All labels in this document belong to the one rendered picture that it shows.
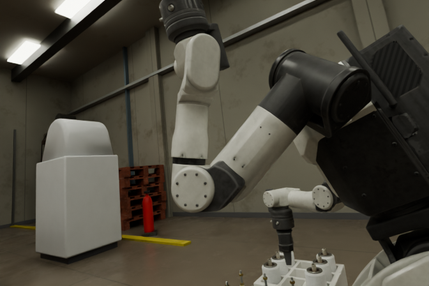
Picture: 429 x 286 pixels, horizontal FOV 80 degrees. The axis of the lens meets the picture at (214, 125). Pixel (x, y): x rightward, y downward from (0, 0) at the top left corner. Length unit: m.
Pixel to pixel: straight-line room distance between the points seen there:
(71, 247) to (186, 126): 2.93
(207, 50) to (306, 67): 0.18
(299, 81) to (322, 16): 3.72
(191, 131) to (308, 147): 0.26
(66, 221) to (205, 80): 2.92
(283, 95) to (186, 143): 0.19
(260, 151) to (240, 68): 4.01
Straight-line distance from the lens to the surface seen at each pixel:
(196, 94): 0.48
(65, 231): 3.29
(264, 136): 0.44
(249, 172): 0.44
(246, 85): 4.29
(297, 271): 1.76
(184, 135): 0.48
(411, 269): 0.64
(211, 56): 0.49
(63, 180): 3.27
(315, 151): 0.60
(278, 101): 0.45
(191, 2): 0.54
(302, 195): 1.03
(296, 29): 4.21
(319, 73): 0.44
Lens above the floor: 0.80
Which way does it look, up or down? 10 degrees up
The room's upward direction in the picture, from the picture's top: 7 degrees counter-clockwise
